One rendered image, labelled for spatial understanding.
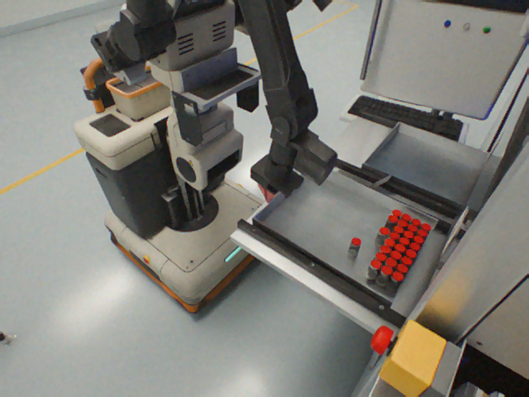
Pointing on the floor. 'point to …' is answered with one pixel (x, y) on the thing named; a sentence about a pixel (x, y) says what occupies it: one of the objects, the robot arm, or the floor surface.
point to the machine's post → (478, 265)
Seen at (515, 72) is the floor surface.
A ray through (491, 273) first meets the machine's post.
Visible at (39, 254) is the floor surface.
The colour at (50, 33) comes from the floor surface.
